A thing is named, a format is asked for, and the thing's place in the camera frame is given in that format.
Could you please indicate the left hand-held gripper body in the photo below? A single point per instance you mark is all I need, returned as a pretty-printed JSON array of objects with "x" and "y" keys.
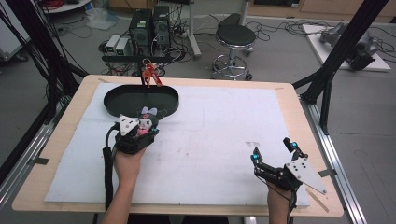
[{"x": 134, "y": 141}]

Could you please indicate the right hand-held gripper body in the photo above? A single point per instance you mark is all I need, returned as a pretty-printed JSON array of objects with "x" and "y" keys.
[{"x": 303, "y": 172}]

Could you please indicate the person's left hand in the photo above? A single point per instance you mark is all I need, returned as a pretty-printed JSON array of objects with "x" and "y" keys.
[{"x": 127, "y": 166}]

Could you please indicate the person's right hand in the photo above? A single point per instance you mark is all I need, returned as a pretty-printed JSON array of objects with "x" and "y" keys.
[{"x": 278, "y": 200}]

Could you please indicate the black tape strip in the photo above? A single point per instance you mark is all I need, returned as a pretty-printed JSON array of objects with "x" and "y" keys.
[
  {"x": 39, "y": 161},
  {"x": 327, "y": 173}
]

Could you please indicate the flat wooden stick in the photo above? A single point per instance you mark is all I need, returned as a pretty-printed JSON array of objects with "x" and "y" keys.
[{"x": 317, "y": 200}]

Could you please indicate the white foam mat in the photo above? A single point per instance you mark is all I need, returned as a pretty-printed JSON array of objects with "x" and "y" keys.
[{"x": 218, "y": 140}]

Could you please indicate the small white box device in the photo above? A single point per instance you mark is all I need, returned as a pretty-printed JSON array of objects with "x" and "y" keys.
[
  {"x": 112, "y": 43},
  {"x": 122, "y": 46}
]

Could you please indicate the white floor board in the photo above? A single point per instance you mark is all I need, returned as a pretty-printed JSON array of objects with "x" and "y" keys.
[{"x": 317, "y": 46}]

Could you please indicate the large black computer tower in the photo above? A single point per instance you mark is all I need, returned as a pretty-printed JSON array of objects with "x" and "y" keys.
[{"x": 140, "y": 29}]

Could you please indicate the grey metal desk leg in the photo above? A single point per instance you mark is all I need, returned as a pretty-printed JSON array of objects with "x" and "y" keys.
[{"x": 193, "y": 34}]

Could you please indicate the slim black computer tower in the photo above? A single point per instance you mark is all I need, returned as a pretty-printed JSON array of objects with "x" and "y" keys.
[{"x": 162, "y": 26}]

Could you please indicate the grey machine on board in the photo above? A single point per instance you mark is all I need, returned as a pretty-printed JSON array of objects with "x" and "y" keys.
[{"x": 364, "y": 49}]

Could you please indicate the black round stool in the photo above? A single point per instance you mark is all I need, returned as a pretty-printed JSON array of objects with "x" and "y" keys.
[{"x": 235, "y": 37}]

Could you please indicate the clear plastic bag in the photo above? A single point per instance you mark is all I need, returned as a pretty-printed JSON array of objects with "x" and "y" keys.
[{"x": 101, "y": 18}]

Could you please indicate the round white table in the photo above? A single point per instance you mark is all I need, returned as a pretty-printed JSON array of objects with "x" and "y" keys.
[{"x": 68, "y": 6}]

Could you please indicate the white cabinet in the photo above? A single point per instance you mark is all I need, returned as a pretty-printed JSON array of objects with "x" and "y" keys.
[{"x": 11, "y": 34}]

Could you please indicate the aluminium rail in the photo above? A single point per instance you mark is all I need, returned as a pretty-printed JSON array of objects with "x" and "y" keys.
[
  {"x": 333, "y": 155},
  {"x": 21, "y": 174}
]

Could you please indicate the black metal frame strut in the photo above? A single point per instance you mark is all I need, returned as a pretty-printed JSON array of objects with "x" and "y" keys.
[
  {"x": 46, "y": 56},
  {"x": 339, "y": 53}
]

